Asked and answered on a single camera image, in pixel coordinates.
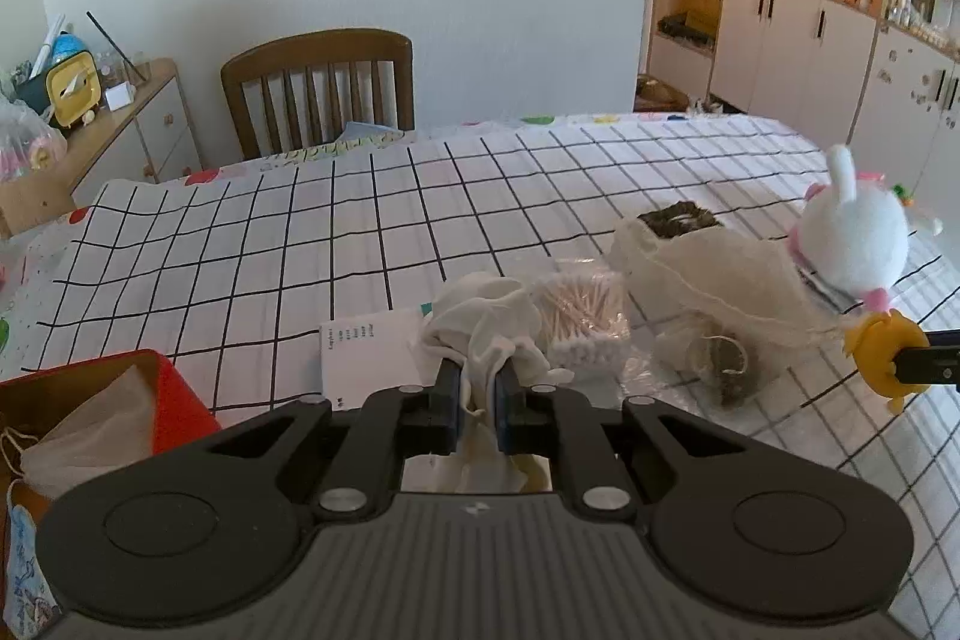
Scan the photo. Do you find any clear bag of cotton swabs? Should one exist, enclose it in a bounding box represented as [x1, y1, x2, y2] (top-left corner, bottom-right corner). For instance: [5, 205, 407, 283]
[525, 261, 635, 378]

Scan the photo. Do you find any white and wood wall cabinet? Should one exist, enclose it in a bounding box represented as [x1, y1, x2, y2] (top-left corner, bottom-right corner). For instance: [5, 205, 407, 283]
[634, 0, 960, 214]

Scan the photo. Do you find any clear plastic bag with ring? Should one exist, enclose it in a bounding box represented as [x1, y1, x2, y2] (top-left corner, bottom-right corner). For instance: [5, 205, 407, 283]
[651, 317, 788, 408]

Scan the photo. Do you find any white paper card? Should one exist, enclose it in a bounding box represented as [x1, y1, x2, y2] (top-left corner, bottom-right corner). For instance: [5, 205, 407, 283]
[319, 308, 443, 412]

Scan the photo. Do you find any dark brown scrunchie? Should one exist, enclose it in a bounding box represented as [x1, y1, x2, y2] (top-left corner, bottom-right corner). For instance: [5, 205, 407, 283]
[637, 200, 722, 238]

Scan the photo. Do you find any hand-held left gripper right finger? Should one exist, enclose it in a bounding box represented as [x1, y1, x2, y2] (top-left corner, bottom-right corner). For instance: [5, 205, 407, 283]
[495, 364, 740, 512]

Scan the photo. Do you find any blue printed face mask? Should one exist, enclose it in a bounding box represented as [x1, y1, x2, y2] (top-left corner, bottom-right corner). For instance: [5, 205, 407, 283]
[6, 479, 65, 640]

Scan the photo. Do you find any wooden sideboard with white drawers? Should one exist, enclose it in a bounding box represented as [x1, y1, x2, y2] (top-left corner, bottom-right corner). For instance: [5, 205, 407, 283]
[0, 57, 205, 240]

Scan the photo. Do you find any light blue chair cushion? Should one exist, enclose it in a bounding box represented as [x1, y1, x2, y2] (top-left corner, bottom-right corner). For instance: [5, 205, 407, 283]
[334, 120, 410, 150]

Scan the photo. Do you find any brown woven basket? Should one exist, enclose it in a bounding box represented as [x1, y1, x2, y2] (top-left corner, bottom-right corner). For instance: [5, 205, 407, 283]
[634, 74, 691, 112]

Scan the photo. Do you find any white bunny plush toy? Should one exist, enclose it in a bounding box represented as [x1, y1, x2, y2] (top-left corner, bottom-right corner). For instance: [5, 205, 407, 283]
[787, 143, 944, 311]

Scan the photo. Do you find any white face mask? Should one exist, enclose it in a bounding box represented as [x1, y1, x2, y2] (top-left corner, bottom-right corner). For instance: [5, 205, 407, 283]
[0, 364, 158, 498]

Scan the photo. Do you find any cream gauze cloth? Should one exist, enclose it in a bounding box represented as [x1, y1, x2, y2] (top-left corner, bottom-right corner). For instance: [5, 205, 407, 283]
[606, 212, 848, 341]

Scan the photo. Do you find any yellow tissue box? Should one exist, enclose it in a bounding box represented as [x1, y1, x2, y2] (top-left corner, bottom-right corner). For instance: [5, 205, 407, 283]
[43, 49, 101, 130]

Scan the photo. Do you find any blue round container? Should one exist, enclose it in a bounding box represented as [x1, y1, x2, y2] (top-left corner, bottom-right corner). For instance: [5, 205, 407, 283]
[49, 31, 91, 64]

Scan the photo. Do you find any wooden chair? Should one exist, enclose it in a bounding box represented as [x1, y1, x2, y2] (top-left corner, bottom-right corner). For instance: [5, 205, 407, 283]
[220, 29, 416, 161]

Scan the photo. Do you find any clear plastic bag of sweets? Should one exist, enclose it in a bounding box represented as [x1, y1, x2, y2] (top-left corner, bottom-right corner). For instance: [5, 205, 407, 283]
[0, 96, 70, 184]

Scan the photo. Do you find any thin black rod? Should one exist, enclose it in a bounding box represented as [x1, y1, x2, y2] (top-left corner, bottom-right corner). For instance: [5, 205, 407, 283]
[86, 10, 151, 86]

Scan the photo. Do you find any white cloth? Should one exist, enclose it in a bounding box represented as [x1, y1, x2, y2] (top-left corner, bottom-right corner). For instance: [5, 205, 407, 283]
[418, 271, 575, 495]

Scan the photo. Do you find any black checked white tablecloth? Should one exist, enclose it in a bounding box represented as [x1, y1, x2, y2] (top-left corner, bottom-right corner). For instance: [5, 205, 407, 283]
[0, 115, 960, 640]

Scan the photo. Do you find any yellow plush toy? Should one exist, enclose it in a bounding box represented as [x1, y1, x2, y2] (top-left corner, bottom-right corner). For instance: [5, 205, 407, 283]
[841, 310, 931, 416]

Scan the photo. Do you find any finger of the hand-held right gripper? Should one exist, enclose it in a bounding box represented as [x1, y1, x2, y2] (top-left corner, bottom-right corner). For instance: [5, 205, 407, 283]
[892, 329, 960, 390]

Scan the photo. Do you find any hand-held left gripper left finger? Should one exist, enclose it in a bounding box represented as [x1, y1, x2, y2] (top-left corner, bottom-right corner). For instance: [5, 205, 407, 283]
[208, 357, 461, 522]

